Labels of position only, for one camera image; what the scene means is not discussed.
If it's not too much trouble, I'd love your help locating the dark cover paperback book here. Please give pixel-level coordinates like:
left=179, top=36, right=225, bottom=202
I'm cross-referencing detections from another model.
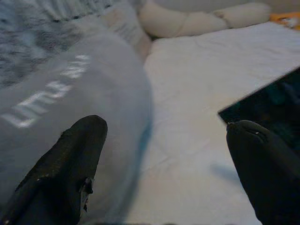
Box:
left=217, top=66, right=300, bottom=154

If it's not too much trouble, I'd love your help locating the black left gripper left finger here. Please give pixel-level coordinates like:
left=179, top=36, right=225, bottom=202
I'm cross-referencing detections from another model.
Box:
left=0, top=114, right=108, bottom=225

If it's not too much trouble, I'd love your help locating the cream printed cushion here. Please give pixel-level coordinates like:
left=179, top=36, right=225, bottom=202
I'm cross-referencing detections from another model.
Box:
left=99, top=8, right=152, bottom=56

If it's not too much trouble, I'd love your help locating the grey velvet pillow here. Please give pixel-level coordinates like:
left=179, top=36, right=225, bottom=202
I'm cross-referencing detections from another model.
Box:
left=0, top=0, right=154, bottom=225

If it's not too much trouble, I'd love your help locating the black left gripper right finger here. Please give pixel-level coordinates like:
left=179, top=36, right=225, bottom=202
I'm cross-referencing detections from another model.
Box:
left=225, top=120, right=300, bottom=225

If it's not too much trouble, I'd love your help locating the cream plush bolster pillow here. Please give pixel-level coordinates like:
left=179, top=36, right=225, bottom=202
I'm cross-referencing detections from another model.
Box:
left=138, top=1, right=272, bottom=38

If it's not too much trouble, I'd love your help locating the white quilted mattress pad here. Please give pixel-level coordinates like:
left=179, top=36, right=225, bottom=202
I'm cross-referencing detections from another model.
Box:
left=121, top=22, right=300, bottom=225

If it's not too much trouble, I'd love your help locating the yellow cartoon egg blanket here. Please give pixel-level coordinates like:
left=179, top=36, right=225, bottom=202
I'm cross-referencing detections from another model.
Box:
left=268, top=12, right=300, bottom=30

